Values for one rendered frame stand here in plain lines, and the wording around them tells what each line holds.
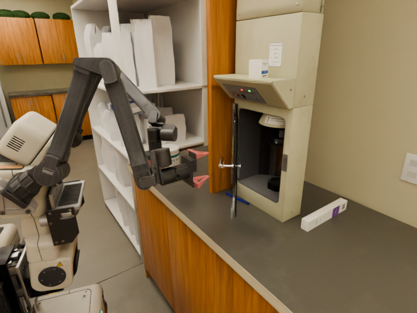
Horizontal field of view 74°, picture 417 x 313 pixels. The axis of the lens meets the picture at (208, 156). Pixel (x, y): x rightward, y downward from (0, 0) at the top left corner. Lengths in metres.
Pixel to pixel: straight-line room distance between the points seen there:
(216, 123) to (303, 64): 0.46
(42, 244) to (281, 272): 0.92
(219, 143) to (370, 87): 0.68
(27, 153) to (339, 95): 1.30
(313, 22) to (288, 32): 0.08
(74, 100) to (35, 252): 0.66
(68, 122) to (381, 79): 1.18
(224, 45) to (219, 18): 0.11
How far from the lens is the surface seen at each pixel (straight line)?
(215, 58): 1.22
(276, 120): 1.12
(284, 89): 0.96
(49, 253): 1.35
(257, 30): 1.13
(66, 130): 0.99
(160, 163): 0.94
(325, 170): 1.53
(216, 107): 1.25
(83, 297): 1.92
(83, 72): 0.97
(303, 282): 0.96
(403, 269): 1.14
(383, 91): 1.33
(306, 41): 1.02
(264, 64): 1.02
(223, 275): 1.17
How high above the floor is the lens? 1.60
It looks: 21 degrees down
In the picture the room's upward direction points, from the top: 1 degrees counter-clockwise
